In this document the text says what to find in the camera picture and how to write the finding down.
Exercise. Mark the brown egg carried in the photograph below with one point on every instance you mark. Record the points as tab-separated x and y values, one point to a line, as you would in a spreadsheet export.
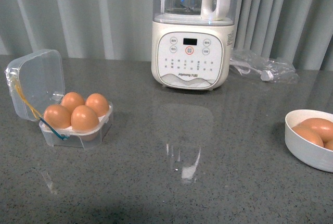
83	118

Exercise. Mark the brown egg back right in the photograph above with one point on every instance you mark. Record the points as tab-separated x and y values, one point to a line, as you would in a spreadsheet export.
98	103

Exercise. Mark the brown egg back left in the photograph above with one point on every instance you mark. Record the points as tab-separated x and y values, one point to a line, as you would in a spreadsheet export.
72	100

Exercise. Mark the brown egg front left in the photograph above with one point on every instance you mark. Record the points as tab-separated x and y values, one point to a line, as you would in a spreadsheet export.
57	116

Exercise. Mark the clear plastic egg box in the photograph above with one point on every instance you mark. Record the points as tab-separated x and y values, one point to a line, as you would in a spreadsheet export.
35	82

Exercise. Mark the brown egg in bowl left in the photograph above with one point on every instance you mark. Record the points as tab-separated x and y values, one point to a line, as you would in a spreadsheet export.
308	134

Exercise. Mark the brown egg in bowl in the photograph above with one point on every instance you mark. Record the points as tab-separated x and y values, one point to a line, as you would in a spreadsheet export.
308	134
329	145
322	127

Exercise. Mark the brown egg in bowl back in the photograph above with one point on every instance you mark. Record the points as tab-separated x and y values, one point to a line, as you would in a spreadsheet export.
322	127

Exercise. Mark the brown egg in bowl right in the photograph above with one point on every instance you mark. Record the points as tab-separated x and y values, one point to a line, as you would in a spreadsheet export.
329	145

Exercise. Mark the white Joyoung blender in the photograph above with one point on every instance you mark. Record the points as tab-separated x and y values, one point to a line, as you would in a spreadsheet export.
192	42

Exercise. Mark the clear plastic bag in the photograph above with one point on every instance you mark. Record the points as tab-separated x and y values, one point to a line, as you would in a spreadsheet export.
283	71

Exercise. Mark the white round bowl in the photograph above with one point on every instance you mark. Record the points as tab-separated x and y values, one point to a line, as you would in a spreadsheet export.
307	152

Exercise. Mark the white power cable plug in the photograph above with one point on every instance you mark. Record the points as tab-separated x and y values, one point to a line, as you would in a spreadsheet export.
245	70

